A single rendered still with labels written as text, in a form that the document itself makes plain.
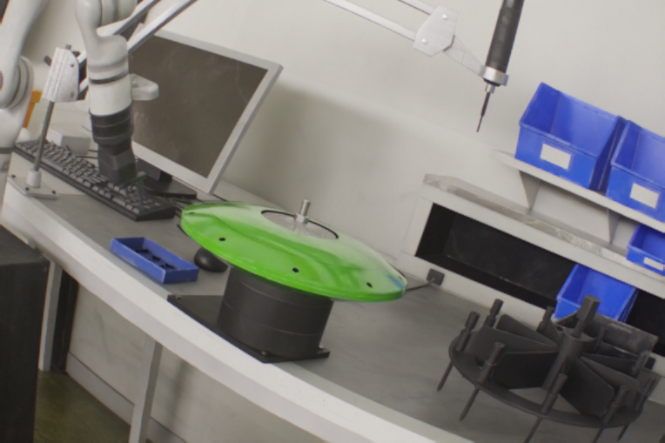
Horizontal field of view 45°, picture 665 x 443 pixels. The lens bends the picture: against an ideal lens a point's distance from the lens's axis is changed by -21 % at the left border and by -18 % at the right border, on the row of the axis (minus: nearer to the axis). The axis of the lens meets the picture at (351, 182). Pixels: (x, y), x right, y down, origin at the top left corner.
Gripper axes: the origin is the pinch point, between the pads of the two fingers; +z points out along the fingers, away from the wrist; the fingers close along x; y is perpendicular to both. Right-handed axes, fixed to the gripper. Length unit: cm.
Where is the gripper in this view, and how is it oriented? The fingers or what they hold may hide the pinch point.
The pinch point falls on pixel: (135, 204)
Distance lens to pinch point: 144.9
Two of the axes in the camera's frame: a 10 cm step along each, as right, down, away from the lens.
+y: -7.3, 3.4, -5.9
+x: 6.8, 3.2, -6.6
